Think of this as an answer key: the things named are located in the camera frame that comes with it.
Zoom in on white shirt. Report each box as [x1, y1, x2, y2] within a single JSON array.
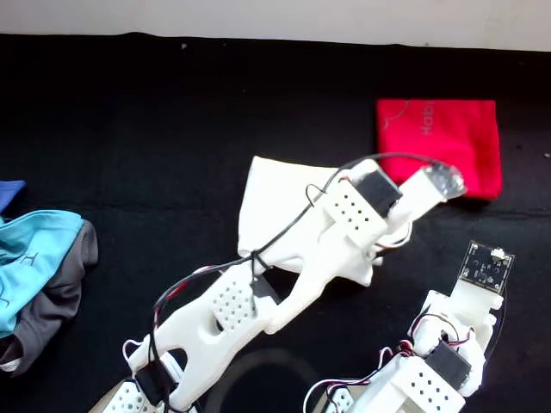
[[236, 155, 374, 287]]

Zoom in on red folded shirt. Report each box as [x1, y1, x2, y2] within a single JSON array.
[[375, 98, 504, 200]]

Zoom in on grey shirt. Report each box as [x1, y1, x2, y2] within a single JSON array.
[[0, 219, 100, 378]]

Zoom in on light blue shirt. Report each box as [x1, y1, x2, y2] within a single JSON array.
[[0, 209, 84, 339]]

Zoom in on dark blue shirt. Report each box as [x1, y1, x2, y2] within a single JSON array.
[[0, 179, 28, 217]]

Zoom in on black cable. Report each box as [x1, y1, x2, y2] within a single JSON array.
[[148, 155, 440, 391]]

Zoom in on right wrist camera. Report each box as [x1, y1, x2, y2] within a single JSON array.
[[459, 239, 517, 299]]

